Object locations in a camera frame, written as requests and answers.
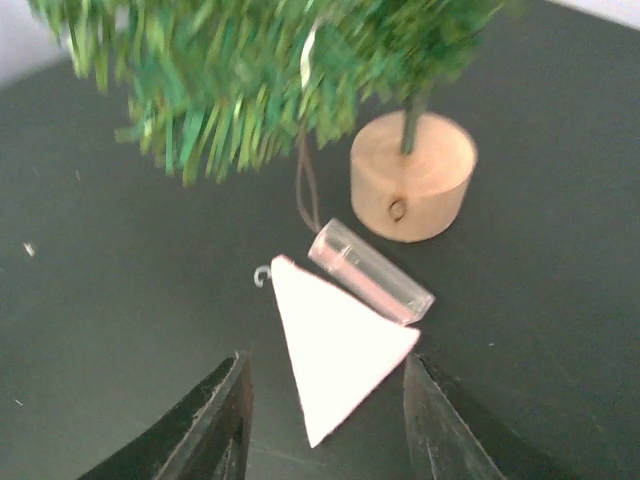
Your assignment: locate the small green christmas tree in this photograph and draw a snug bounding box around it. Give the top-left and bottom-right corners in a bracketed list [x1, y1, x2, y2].
[30, 1, 503, 243]

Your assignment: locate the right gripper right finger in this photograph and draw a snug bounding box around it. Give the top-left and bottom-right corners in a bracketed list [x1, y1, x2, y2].
[403, 354, 565, 479]

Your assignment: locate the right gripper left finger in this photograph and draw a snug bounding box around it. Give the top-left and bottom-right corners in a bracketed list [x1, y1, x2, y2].
[81, 352, 253, 480]

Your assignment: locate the clear battery box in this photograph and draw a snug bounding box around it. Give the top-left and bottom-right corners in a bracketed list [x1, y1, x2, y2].
[308, 218, 435, 326]

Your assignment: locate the pink cone ornament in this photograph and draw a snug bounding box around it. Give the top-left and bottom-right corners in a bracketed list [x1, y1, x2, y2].
[253, 255, 420, 448]

